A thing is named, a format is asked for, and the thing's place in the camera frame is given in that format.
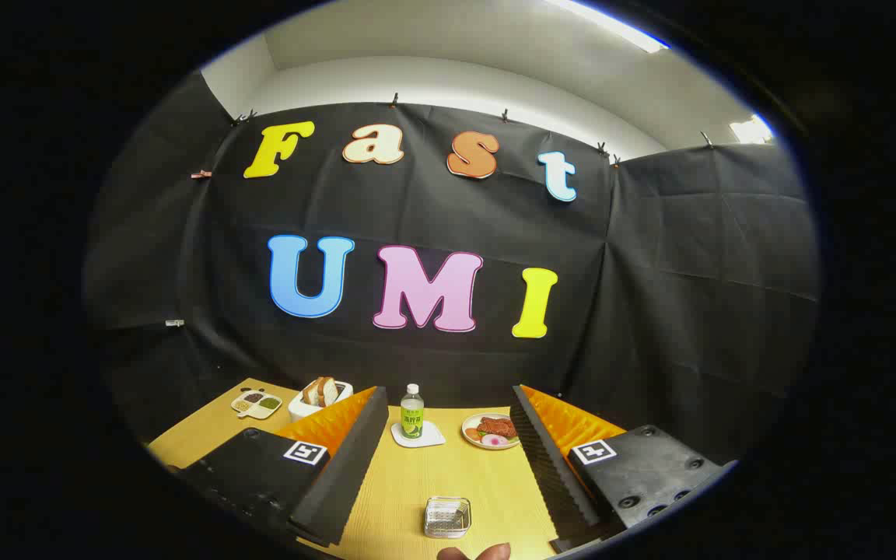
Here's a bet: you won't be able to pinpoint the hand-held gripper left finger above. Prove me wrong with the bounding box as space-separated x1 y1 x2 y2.
172 385 390 548

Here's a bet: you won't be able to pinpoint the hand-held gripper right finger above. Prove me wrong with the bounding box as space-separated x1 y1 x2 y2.
509 383 738 555

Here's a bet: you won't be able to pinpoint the white plate of food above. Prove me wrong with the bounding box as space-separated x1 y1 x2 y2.
461 413 521 451

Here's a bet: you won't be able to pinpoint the white toaster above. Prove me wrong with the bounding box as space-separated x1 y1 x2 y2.
288 379 354 423

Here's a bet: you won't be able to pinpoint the green label drink bottle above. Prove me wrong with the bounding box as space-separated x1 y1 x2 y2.
400 383 425 440

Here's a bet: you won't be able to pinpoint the toast bread slices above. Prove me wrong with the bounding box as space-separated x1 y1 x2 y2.
302 376 340 407

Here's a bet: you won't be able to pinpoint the white coaster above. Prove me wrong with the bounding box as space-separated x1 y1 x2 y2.
390 421 446 449

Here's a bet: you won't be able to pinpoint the white divided condiment dish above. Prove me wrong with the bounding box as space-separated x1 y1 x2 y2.
230 389 283 420

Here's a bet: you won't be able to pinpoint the metal wire cutlery basket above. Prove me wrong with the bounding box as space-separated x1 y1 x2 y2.
424 496 472 540

